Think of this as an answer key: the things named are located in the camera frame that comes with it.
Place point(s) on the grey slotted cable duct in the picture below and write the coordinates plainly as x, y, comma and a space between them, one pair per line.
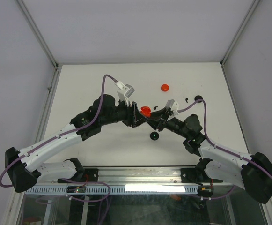
116, 190

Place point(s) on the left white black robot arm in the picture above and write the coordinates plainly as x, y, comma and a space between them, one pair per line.
26, 167

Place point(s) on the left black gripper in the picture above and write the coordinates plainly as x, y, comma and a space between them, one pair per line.
134, 117

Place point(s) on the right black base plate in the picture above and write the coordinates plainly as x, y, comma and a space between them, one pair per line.
191, 175

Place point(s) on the black earbud charging case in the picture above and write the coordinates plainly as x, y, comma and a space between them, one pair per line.
154, 136

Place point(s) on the aluminium frame post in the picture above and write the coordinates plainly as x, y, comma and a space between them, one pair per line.
240, 30
35, 30

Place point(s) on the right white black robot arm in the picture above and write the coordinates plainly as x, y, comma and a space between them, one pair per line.
252, 173

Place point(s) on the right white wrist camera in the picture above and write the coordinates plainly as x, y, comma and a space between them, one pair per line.
172, 106

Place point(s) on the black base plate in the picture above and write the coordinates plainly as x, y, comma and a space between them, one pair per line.
191, 175
87, 175

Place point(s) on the aluminium mounting rail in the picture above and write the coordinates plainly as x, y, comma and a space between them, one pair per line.
121, 175

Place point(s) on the red charging case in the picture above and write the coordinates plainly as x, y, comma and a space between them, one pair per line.
165, 88
145, 111

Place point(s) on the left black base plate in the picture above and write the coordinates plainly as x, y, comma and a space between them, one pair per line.
87, 175

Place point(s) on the small green circuit board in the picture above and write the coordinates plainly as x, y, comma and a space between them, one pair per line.
77, 189

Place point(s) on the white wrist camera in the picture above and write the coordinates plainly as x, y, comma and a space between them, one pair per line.
124, 92
172, 106

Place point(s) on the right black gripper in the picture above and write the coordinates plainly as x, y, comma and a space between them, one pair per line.
159, 115

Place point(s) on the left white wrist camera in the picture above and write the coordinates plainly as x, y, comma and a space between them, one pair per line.
124, 92

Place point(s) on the right aluminium frame post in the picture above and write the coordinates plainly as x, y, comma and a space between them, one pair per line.
240, 30

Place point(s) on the left aluminium frame post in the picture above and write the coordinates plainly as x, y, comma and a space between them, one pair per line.
35, 30

